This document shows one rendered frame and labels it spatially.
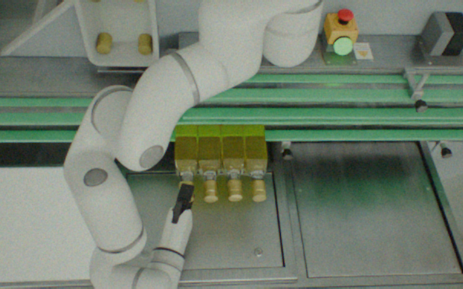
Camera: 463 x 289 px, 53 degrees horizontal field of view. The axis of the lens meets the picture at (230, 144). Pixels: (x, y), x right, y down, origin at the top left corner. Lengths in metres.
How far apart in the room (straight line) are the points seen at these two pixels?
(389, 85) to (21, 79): 0.94
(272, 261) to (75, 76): 0.70
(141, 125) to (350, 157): 0.90
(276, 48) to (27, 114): 0.72
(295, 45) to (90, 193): 0.38
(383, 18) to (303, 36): 0.60
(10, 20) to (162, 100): 1.25
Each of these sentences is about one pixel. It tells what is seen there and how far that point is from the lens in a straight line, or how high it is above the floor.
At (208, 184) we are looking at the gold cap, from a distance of 1.10.
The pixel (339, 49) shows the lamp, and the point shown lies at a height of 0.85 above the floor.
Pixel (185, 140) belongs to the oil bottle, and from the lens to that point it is 1.16.
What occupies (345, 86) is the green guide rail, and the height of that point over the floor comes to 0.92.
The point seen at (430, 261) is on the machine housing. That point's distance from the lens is 1.35.
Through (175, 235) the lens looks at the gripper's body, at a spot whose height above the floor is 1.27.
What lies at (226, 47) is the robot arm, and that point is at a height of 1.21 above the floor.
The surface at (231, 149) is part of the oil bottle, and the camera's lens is 1.14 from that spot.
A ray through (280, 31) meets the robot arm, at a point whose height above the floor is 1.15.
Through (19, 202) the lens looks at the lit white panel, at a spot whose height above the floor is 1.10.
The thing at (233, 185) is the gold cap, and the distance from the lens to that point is 1.10.
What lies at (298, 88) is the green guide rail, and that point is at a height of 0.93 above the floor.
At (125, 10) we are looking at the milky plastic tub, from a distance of 1.18.
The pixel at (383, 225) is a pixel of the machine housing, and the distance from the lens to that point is 1.35.
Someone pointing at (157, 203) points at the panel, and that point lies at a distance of 1.24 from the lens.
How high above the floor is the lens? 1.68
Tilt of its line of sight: 35 degrees down
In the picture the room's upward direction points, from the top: 176 degrees clockwise
